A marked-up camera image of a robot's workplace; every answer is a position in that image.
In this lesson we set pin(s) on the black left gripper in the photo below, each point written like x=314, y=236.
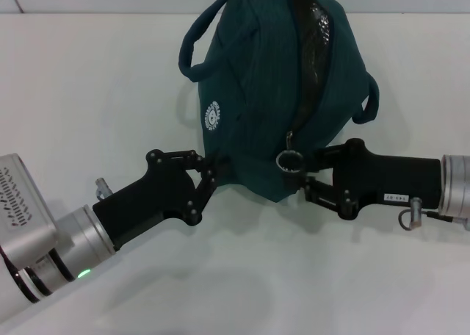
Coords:
x=147, y=199

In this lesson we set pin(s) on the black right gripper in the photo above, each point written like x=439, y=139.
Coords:
x=385, y=184

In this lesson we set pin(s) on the dark teal fabric bag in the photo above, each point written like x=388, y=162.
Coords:
x=264, y=92

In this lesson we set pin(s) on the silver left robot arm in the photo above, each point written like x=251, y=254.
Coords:
x=69, y=247

